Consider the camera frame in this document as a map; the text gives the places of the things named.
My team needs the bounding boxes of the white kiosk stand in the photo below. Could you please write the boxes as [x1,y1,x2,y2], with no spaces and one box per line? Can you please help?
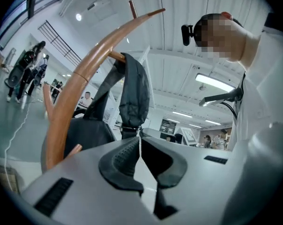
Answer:
[179,127,199,147]

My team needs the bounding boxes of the white floor cable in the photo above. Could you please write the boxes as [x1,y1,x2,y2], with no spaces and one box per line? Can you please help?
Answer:
[4,97,31,190]

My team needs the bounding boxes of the black sign board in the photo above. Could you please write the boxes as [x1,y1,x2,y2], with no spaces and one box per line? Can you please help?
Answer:
[160,119,178,135]

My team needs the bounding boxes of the black head-worn camera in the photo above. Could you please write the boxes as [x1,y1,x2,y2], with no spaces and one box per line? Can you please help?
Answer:
[180,24,194,47]

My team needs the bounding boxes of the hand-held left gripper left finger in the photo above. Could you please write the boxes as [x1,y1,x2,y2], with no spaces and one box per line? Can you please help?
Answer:
[21,136,161,225]

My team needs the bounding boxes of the ceiling air conditioner unit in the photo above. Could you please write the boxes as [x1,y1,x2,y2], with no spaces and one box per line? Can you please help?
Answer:
[86,0,112,11]

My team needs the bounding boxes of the wooden box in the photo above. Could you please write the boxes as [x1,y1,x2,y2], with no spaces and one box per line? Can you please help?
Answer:
[0,164,24,195]

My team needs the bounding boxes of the black wall railing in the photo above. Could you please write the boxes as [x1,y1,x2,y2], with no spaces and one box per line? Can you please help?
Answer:
[37,20,82,68]

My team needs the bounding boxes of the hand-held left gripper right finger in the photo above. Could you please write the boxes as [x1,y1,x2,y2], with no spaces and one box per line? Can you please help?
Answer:
[141,136,234,225]

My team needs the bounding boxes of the wooden coat rack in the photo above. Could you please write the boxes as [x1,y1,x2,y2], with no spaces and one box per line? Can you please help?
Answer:
[41,0,166,173]

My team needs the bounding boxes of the black backpack bag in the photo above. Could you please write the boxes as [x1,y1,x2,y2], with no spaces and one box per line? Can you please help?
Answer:
[63,52,151,159]

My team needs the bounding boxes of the person's white shirt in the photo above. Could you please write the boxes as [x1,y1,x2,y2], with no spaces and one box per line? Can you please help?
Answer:
[222,12,283,225]

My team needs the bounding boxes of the person's head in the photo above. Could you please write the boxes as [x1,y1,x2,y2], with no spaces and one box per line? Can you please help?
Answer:
[193,11,261,70]

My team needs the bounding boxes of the black device cable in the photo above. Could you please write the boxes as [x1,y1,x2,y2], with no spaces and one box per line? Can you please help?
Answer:
[220,101,238,122]

